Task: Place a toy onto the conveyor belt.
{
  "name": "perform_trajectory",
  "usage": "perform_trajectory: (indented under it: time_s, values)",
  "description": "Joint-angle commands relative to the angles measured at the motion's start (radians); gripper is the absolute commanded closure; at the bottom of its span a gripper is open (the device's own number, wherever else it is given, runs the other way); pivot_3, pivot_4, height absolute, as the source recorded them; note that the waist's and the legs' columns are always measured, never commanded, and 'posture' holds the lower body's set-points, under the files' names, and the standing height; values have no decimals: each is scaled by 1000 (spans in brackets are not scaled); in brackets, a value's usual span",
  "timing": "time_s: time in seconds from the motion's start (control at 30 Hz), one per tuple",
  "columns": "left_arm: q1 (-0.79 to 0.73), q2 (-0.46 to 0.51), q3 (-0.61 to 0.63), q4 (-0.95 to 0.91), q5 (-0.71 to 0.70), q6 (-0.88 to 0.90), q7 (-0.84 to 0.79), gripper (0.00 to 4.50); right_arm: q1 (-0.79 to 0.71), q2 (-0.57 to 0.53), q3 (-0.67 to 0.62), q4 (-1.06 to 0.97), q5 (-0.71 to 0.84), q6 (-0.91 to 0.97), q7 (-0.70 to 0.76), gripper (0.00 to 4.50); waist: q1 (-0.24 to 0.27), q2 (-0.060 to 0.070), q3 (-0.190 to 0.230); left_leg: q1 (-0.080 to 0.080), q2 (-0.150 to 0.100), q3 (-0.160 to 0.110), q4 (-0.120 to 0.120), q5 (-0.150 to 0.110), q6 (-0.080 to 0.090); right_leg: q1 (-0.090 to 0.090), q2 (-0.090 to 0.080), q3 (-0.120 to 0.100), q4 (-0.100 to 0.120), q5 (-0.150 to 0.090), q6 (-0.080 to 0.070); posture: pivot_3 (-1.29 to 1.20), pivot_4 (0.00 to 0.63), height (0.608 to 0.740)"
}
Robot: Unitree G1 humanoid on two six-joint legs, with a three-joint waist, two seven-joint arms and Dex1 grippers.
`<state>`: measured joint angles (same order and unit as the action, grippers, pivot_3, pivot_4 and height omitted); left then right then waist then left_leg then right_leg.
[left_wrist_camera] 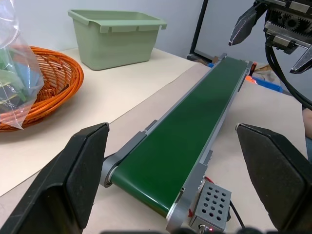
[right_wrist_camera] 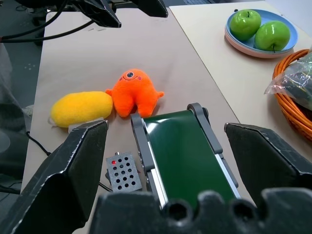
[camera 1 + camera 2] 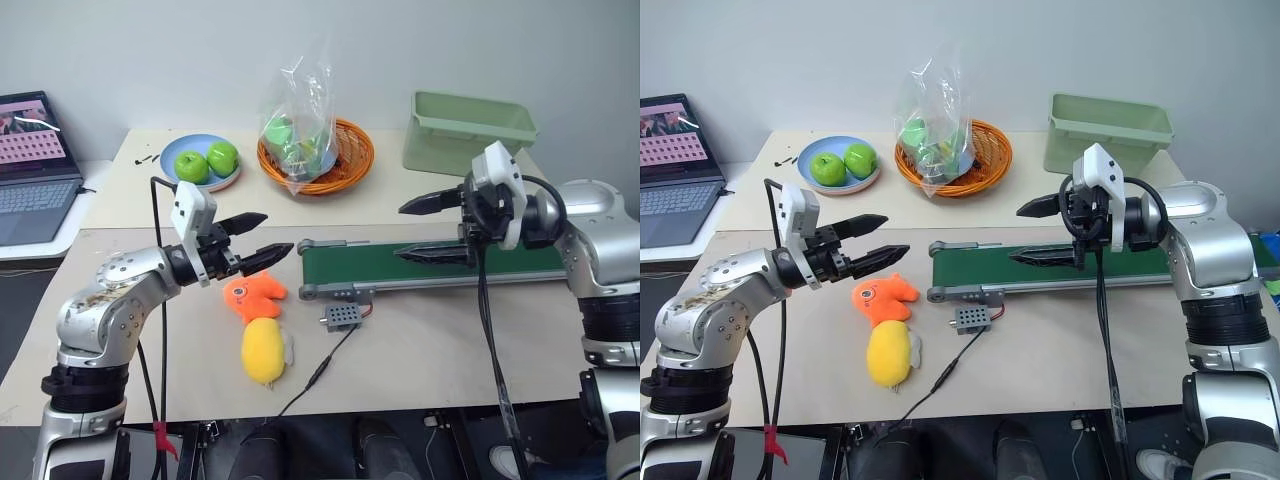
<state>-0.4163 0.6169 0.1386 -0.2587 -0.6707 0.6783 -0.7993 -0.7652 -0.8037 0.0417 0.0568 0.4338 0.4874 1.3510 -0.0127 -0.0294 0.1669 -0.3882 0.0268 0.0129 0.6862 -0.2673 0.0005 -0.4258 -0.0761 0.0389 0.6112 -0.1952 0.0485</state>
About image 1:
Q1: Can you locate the clear plastic bag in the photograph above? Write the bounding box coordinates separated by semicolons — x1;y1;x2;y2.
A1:
0;0;45;130

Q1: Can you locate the person behind table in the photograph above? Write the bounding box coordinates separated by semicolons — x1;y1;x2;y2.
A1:
302;107;312;158

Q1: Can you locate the blue plastic tray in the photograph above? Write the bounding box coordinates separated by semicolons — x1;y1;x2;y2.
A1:
252;76;284;94

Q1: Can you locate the orange wicker basket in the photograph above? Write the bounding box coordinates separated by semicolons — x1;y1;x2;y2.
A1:
0;45;85;133

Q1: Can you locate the grey perforated control box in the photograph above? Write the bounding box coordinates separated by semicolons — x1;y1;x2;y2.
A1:
189;181;232;233

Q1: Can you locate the black metal frame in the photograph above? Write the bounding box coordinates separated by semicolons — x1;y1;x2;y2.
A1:
189;0;220;61

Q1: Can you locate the pale green plastic bin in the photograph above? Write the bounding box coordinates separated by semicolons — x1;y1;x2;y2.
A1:
68;9;168;72

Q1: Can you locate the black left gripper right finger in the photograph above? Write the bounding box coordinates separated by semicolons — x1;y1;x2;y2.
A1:
234;123;312;234

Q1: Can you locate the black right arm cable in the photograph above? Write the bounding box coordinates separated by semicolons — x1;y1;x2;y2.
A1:
265;45;312;111

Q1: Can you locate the black control box cable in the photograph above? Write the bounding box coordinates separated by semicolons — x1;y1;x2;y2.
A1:
228;200;246;229

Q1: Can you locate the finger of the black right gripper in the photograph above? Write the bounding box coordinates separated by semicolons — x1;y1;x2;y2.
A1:
228;4;260;47
289;45;312;75

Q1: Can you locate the green conveyor belt unit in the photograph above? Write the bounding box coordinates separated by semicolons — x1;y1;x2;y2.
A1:
99;52;254;232

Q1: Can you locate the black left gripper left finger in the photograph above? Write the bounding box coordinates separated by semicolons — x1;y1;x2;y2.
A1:
0;122;110;234

